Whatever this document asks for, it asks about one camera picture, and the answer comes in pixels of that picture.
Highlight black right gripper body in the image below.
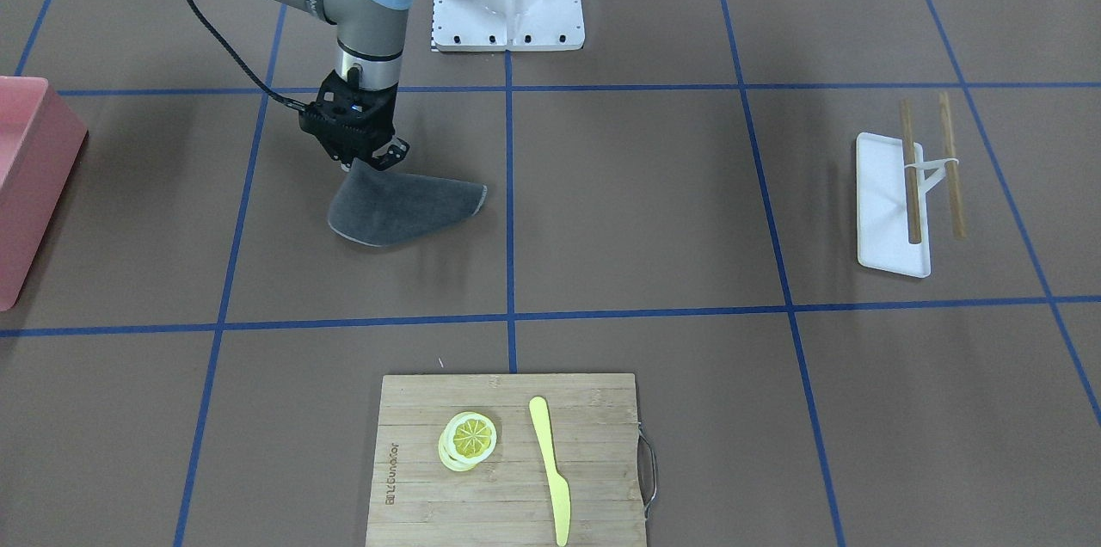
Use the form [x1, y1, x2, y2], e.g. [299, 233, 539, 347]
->
[298, 72, 397, 168]

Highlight dark grey cloth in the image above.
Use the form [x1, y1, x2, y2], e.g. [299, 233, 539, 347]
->
[327, 158, 489, 248]

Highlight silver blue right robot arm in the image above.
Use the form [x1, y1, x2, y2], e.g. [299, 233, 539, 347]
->
[185, 0, 413, 171]

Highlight yellow lemon slices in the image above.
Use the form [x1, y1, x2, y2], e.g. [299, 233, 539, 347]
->
[437, 411, 498, 472]

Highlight pink plastic bin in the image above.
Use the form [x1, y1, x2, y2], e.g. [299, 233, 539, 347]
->
[1, 76, 88, 311]

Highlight bamboo cutting board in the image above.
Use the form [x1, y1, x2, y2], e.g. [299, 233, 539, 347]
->
[366, 373, 648, 546]

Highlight yellow plastic knife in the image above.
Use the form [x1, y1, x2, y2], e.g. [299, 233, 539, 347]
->
[528, 396, 573, 546]

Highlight white rectangular tray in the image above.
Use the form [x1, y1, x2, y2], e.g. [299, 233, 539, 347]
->
[855, 132, 933, 278]

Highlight white chopstick connector clip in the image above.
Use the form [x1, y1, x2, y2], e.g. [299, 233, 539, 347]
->
[916, 144, 946, 203]

